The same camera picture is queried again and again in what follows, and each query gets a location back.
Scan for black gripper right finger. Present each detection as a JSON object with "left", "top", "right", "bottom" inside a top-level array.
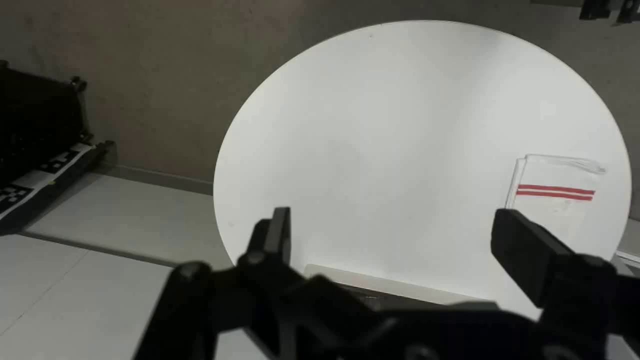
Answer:
[{"left": 489, "top": 207, "right": 619, "bottom": 316}]

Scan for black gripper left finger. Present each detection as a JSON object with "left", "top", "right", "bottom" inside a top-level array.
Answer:
[{"left": 235, "top": 206, "right": 295, "bottom": 276}]

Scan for white towel red stripes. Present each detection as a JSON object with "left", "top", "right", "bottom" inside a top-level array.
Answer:
[{"left": 501, "top": 152, "right": 608, "bottom": 250}]

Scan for black white calibration board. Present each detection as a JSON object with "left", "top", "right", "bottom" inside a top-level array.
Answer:
[{"left": 0, "top": 137, "right": 116, "bottom": 231}]

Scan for black stand legs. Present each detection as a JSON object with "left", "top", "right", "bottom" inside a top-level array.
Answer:
[{"left": 578, "top": 0, "right": 640, "bottom": 25}]

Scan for black plastic crate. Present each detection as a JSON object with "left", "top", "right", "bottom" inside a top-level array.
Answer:
[{"left": 0, "top": 57, "right": 92, "bottom": 186}]

